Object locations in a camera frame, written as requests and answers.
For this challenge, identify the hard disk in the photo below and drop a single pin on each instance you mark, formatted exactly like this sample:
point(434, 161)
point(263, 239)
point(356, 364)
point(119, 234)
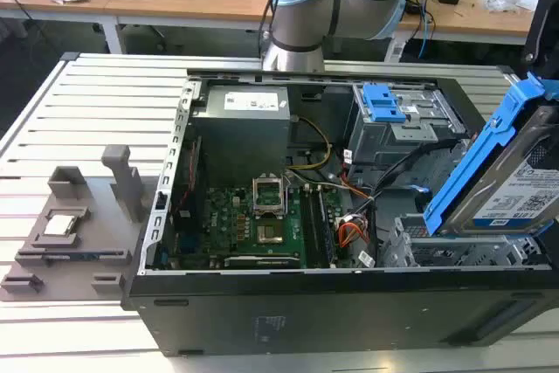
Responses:
point(463, 172)

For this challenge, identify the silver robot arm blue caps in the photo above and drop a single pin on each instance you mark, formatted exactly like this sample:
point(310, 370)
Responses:
point(301, 19)

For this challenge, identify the metal disk bay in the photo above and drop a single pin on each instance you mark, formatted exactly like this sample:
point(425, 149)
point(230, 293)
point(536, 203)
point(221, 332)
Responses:
point(436, 250)

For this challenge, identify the black RAM slot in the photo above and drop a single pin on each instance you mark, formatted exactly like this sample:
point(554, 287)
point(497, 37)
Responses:
point(312, 233)
point(326, 237)

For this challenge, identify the blue drive latch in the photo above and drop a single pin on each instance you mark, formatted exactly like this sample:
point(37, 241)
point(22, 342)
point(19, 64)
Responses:
point(382, 104)

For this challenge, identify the metal drive cage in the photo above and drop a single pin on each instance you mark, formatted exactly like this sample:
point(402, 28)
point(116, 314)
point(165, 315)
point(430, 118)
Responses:
point(393, 141)

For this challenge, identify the grey power supply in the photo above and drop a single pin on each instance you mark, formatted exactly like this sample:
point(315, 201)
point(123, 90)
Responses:
point(240, 137)

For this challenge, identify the CPU socket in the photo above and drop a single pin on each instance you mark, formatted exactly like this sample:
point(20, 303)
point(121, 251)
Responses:
point(269, 234)

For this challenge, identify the green motherboard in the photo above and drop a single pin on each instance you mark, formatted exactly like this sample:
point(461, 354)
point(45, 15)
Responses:
point(227, 220)

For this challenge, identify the black PC case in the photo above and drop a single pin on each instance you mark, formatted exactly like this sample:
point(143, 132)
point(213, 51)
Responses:
point(305, 316)

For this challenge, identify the wooden desk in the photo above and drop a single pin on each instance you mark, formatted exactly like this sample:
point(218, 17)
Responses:
point(174, 2)

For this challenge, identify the RAM stick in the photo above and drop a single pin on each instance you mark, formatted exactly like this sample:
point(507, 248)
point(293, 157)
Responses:
point(87, 255)

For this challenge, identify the silver CPU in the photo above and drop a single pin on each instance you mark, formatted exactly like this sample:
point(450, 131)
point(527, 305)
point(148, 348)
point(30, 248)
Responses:
point(59, 224)

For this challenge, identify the grey parts rack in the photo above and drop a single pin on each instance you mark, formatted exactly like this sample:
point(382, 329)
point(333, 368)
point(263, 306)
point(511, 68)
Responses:
point(65, 277)

